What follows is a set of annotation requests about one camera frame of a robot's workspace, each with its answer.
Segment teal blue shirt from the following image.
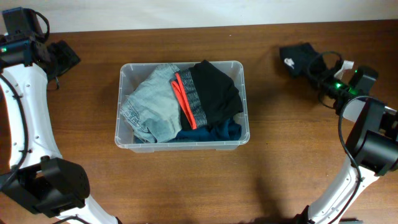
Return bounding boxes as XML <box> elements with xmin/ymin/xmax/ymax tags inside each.
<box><xmin>169</xmin><ymin>118</ymin><xmax>242</xmax><ymax>142</ymax></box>

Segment black shorts red waistband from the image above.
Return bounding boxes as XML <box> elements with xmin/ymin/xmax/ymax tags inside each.
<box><xmin>170</xmin><ymin>60</ymin><xmax>244</xmax><ymax>131</ymax></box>

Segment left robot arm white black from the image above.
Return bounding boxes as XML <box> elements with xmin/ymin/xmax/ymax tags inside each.
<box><xmin>1</xmin><ymin>33</ymin><xmax>120</xmax><ymax>224</ymax></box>

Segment black shirt white logo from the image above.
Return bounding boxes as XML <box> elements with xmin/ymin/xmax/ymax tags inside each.
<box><xmin>279</xmin><ymin>43</ymin><xmax>326</xmax><ymax>78</ymax></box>

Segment clear plastic storage container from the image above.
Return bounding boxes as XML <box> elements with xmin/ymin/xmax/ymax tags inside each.
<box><xmin>114</xmin><ymin>60</ymin><xmax>250</xmax><ymax>153</ymax></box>

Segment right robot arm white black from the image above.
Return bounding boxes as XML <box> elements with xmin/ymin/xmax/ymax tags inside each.
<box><xmin>293</xmin><ymin>65</ymin><xmax>397</xmax><ymax>223</ymax></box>

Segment light blue jeans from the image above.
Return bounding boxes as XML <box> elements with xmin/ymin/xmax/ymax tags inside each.
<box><xmin>120</xmin><ymin>63</ymin><xmax>182</xmax><ymax>143</ymax></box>

